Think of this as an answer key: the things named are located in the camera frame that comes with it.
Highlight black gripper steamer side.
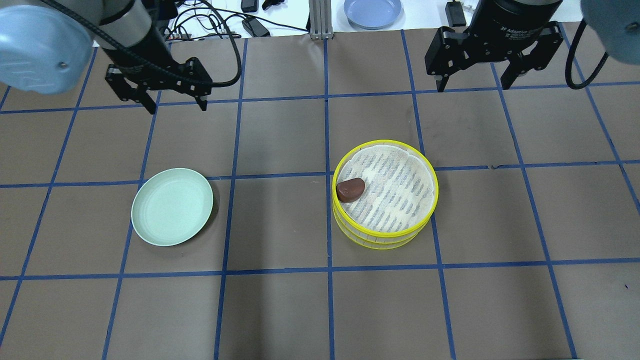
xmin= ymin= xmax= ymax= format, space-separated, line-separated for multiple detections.
xmin=424 ymin=0 xmax=563 ymax=93

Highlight black gripper plate side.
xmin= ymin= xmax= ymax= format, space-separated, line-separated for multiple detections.
xmin=103 ymin=35 xmax=213 ymax=116

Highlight yellow rimmed steamer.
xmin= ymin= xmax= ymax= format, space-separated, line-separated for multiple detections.
xmin=332 ymin=209 xmax=430 ymax=250
xmin=331 ymin=139 xmax=440 ymax=237

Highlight brown bun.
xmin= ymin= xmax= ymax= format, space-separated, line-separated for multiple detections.
xmin=334 ymin=177 xmax=366 ymax=203

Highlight robot arm over steamer side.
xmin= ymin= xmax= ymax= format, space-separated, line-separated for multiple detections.
xmin=424 ymin=0 xmax=640 ymax=92

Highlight robot arm over plate side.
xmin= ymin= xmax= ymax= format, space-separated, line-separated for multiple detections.
xmin=0 ymin=0 xmax=211 ymax=114

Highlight black charger block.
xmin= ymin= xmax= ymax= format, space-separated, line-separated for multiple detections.
xmin=445 ymin=0 xmax=467 ymax=28

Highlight light green plate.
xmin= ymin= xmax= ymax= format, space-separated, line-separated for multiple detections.
xmin=130 ymin=168 xmax=215 ymax=247

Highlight black power adapter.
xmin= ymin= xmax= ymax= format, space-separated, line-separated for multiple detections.
xmin=241 ymin=17 xmax=271 ymax=38

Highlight blue plate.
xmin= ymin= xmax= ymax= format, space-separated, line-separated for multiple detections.
xmin=342 ymin=0 xmax=403 ymax=30

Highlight black cable steamer side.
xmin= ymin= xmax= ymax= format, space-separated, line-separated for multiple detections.
xmin=565 ymin=20 xmax=610 ymax=91

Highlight aluminium profile post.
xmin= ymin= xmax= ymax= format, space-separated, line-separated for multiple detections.
xmin=308 ymin=0 xmax=334 ymax=41

